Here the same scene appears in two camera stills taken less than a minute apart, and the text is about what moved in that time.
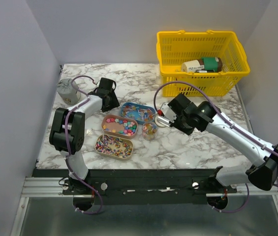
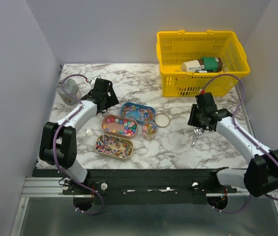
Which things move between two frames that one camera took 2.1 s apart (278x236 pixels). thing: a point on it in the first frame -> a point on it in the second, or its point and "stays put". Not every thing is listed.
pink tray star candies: (119, 126) stays put
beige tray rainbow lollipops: (119, 148) stays put
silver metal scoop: (163, 121) -> (197, 131)
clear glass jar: (149, 131) stays put
